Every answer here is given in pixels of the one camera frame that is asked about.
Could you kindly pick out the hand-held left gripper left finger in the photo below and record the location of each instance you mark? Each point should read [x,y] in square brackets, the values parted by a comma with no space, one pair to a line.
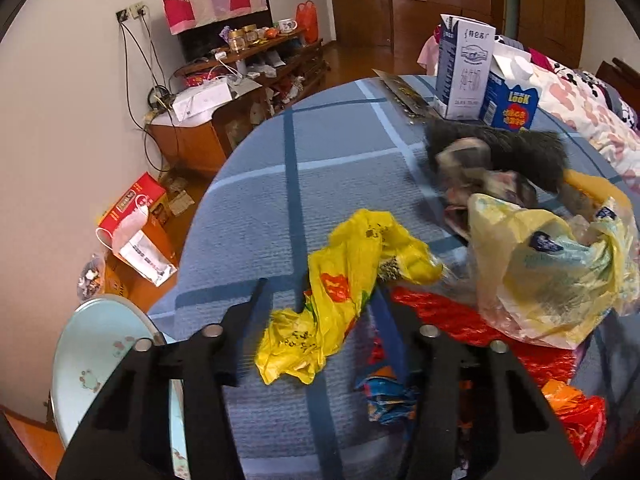
[234,342]

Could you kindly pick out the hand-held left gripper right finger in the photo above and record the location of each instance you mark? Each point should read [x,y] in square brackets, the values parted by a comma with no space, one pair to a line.
[390,335]

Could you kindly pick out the light blue basin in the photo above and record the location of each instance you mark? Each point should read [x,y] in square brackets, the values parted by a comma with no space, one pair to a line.
[90,350]

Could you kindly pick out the blue orange snack wrapper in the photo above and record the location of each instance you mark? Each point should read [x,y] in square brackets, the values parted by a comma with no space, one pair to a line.
[385,395]

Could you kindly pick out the red plastic bag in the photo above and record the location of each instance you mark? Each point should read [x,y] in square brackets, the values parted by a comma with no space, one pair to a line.
[450,315]

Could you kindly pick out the red and white carton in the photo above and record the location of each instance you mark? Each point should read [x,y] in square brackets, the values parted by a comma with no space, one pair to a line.
[142,255]

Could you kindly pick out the pale yellow plastic bag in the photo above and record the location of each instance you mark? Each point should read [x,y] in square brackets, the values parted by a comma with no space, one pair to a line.
[525,280]

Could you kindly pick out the clear bag of small items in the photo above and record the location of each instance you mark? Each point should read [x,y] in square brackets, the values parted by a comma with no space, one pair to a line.
[91,280]

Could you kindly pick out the blue checked tablecloth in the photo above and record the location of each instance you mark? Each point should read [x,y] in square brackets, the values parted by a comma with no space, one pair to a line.
[325,160]

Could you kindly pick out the wooden television cabinet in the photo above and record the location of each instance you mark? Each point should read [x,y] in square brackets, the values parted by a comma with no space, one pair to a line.
[195,145]

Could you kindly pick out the orange plastic wrapper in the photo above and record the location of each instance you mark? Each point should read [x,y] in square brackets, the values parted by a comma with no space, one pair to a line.
[580,415]

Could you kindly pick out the dark grey knit cloth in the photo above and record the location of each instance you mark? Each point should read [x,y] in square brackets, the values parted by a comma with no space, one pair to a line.
[530,155]

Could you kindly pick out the gold patterned packaging strip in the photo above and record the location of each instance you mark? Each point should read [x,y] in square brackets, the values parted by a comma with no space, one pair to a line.
[405,95]

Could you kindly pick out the white flat box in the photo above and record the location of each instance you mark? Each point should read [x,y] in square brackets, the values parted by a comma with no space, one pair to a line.
[200,100]

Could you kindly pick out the blue drink carton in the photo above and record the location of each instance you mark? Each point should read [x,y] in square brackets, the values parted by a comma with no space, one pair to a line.
[510,105]

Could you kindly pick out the white milk carton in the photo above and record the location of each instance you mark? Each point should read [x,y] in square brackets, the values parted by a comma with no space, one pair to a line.
[462,70]

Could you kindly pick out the pink heart print blanket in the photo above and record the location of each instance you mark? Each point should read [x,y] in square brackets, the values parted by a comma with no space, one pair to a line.
[590,110]

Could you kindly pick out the black television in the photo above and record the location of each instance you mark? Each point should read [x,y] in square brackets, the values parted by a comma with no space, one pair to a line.
[205,42]

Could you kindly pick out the group of glass jars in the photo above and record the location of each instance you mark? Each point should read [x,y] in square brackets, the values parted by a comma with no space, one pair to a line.
[245,37]

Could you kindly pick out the white patterned mug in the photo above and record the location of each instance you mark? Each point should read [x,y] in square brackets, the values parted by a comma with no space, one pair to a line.
[286,26]

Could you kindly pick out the orange plastic bag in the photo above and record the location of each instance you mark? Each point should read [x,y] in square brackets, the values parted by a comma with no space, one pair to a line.
[307,22]

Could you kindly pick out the wooden door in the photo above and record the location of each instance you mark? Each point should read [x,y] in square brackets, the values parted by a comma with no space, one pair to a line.
[357,0]

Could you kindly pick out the red pink patchwork cloth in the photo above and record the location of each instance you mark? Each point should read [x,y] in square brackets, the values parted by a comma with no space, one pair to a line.
[210,0]

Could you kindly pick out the wooden bed headboard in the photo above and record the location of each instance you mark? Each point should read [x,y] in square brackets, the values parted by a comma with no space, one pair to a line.
[620,75]

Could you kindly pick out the wall power socket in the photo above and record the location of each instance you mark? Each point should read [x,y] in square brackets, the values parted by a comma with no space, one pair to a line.
[132,12]

